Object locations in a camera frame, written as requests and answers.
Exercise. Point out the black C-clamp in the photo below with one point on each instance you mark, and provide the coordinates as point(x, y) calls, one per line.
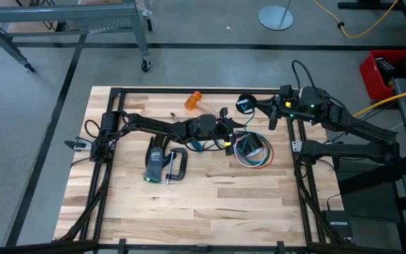
point(182, 162)

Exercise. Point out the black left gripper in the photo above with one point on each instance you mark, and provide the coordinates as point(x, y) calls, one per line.
point(226, 132)

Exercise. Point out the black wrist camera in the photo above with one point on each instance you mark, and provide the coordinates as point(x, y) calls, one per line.
point(224, 113)
point(286, 92)

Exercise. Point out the black and grey work glove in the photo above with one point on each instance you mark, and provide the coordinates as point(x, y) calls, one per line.
point(157, 158)

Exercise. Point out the grey metal cart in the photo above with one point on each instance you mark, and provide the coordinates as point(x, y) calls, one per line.
point(65, 14)

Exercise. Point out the round grey floor stand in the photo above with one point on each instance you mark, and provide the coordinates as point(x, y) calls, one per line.
point(275, 17)

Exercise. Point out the black duct tape roll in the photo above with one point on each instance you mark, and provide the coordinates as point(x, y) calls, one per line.
point(250, 144)

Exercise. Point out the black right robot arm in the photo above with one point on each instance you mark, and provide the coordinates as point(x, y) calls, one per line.
point(358, 127)

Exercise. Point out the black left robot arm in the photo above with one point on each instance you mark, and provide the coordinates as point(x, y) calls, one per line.
point(153, 123)

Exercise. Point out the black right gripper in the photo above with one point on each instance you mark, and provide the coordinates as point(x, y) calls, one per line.
point(284, 107)

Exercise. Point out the silver frame bracket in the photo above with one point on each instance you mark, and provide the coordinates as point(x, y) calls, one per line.
point(78, 144)
point(296, 146)

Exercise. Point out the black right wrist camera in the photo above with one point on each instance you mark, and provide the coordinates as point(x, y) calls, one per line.
point(286, 92)

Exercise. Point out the red plastic bin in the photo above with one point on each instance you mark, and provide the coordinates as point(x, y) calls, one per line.
point(368, 81)

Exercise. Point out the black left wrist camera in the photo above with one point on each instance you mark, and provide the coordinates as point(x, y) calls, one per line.
point(224, 113)

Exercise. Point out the black device box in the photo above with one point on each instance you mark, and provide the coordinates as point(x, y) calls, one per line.
point(384, 70)

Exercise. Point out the black Netgear switch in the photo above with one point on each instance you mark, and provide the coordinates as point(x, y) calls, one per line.
point(337, 224)

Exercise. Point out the black and blue screwdriver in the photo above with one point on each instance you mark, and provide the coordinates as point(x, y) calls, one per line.
point(196, 146)

